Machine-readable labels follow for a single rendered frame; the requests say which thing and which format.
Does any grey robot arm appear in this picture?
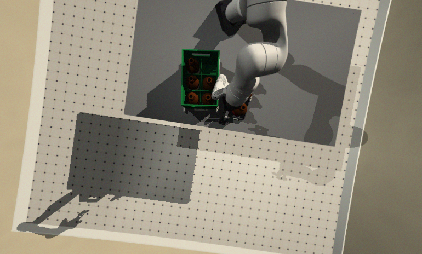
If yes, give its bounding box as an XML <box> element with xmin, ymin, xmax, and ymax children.
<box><xmin>212</xmin><ymin>0</ymin><xmax>288</xmax><ymax>107</ymax></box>

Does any brown bottle with red label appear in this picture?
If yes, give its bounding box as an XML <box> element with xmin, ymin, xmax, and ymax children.
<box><xmin>201</xmin><ymin>93</ymin><xmax>215</xmax><ymax>105</ymax></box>
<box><xmin>232</xmin><ymin>103</ymin><xmax>247</xmax><ymax>116</ymax></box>

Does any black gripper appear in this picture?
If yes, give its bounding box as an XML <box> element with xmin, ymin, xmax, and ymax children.
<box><xmin>218</xmin><ymin>96</ymin><xmax>242</xmax><ymax>125</ymax></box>

